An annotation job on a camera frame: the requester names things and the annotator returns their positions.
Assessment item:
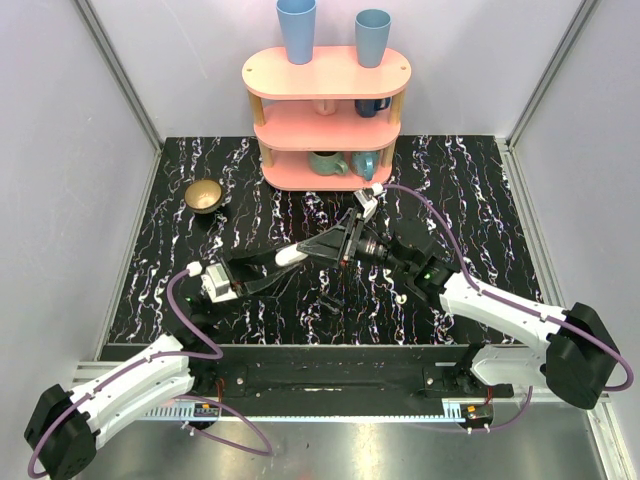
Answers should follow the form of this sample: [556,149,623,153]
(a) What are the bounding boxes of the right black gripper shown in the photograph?
[297,208,414,275]

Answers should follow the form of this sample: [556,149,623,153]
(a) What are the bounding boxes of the white earbuds charging case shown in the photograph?
[275,244,308,268]

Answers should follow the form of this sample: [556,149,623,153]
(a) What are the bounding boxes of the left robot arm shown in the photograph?
[24,245,307,479]

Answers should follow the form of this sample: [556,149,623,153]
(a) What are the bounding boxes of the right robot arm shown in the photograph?
[296,210,619,410]

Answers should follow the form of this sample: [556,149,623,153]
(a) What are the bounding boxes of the small black clip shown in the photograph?
[318,295,344,316]

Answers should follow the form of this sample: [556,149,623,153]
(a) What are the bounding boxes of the green ceramic mug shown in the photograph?
[307,151,349,176]

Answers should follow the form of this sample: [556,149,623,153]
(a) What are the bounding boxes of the light blue ceramic mug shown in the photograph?
[351,151,380,181]

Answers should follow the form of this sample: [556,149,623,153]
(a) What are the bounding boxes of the gold bowl with dark rim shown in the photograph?
[184,179,224,214]

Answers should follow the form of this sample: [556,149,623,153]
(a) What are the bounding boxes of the pink three-tier wooden shelf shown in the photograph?
[242,46,412,191]

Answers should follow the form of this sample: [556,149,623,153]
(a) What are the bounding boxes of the pink mug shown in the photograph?
[313,99,337,116]

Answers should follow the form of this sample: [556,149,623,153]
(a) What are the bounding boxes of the dark blue mug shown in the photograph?
[354,97,392,118]

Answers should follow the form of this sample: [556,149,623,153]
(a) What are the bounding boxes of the right blue plastic tumbler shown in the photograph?
[355,9,391,68]

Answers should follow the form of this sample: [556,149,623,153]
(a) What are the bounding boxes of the blue plastic tumbler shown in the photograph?
[355,9,391,68]
[276,0,316,65]

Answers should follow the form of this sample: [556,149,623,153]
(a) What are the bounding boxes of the left blue plastic tumbler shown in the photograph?
[276,0,316,65]

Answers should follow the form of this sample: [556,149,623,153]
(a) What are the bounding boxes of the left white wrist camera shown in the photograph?
[186,261,238,303]

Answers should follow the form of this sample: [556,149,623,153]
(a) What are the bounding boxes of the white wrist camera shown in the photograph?
[354,183,385,223]
[186,261,238,303]

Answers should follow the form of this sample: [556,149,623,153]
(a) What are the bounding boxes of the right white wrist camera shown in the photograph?
[354,183,385,223]

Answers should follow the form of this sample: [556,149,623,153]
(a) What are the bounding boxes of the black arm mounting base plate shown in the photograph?
[189,345,513,399]

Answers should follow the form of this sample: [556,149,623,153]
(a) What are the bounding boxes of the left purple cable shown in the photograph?
[27,269,275,476]

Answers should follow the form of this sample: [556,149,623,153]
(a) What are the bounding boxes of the purple cable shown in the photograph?
[379,183,634,434]
[27,269,275,476]

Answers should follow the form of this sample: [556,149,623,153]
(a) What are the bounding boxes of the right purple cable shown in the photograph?
[379,183,634,434]

